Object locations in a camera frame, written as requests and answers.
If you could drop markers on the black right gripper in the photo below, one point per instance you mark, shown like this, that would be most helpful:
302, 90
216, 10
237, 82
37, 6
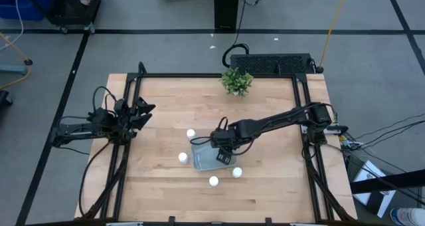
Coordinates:
224, 139

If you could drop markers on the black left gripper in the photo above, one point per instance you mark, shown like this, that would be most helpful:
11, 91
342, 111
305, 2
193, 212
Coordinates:
123, 118

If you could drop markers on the clear grey plastic basket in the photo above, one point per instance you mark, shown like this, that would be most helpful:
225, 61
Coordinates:
204, 159

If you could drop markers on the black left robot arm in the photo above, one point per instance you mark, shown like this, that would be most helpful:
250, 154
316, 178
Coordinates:
76, 130

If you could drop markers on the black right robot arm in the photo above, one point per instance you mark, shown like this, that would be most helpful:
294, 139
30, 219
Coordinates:
275, 119

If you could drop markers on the small green potted plant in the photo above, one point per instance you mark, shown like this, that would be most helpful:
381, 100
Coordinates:
236, 83

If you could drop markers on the black perforated computer case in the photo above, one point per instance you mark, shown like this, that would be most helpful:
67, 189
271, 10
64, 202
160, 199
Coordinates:
270, 64

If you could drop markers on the small electronics board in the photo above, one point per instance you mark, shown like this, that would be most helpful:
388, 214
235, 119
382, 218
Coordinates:
348, 142

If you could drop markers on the black wheeled cart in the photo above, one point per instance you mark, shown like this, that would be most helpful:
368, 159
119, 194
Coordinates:
74, 6

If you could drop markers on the grey blue flat bar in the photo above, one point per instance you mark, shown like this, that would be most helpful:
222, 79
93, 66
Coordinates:
13, 69

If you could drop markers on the black object at floor edge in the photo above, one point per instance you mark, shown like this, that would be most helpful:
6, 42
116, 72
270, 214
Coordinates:
4, 98

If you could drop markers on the white cardboard box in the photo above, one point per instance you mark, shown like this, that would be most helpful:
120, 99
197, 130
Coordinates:
368, 177

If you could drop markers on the blue plastic bin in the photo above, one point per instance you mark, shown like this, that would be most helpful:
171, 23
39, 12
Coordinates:
23, 3

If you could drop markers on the black metal bar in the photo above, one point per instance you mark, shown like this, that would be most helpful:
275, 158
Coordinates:
388, 181

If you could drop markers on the black metal table frame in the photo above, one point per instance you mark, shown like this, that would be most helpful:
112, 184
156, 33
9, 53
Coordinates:
212, 75

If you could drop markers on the black upright post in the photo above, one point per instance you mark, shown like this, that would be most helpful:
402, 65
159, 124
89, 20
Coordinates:
226, 6

